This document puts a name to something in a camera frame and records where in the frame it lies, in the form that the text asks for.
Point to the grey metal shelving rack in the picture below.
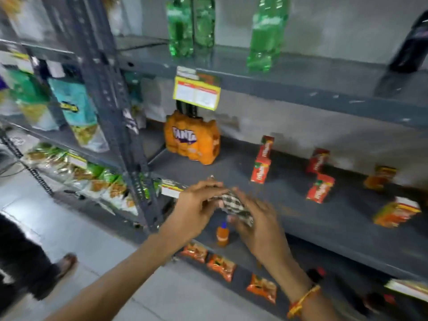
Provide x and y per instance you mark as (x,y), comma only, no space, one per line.
(60,138)
(307,213)

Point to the small orange bottle blue cap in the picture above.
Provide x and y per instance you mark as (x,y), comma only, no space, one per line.
(222,235)

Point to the brown shoe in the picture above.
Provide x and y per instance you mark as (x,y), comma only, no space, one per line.
(67,264)

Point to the person's right thumb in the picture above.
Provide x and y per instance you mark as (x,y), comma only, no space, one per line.
(235,223)

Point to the black white checkered packet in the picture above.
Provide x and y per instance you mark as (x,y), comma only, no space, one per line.
(234,205)

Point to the white shelf label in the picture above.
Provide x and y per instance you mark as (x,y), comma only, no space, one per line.
(170,189)
(408,289)

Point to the orange snack packet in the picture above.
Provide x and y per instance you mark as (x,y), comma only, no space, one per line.
(194,252)
(221,267)
(262,288)

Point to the dark plastic bottle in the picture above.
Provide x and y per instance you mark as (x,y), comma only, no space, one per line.
(409,50)

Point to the dark bottle red cap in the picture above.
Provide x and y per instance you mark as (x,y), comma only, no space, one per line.
(316,275)

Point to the orange juice carton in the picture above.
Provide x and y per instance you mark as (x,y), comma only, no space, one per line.
(379,178)
(396,212)

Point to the person's left hand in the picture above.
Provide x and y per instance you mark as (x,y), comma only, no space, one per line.
(187,213)

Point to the teal snack bag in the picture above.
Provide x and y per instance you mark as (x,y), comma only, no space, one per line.
(78,110)

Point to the red juice carton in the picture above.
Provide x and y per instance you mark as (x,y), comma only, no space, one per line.
(266,147)
(317,161)
(320,188)
(260,171)

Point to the green snack bag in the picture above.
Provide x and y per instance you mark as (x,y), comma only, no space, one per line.
(31,96)

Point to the person's right hand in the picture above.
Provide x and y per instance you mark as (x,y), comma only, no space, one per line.
(264,230)

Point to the yellow shelf price tag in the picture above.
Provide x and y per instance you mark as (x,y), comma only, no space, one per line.
(196,92)

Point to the person's left forearm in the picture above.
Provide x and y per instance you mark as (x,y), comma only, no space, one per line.
(113,284)

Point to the person's leg black trousers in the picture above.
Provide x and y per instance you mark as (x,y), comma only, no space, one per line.
(23,260)

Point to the person's left fingers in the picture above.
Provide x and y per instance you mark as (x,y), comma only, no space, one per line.
(210,190)

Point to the orange soda bottle pack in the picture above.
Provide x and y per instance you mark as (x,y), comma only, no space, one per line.
(192,138)

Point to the person's right forearm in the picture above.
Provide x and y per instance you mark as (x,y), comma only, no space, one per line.
(301,290)

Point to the green plastic bottle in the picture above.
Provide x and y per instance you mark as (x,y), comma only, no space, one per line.
(266,36)
(204,23)
(179,26)

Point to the row of green snack packets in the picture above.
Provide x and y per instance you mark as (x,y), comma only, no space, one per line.
(90,182)

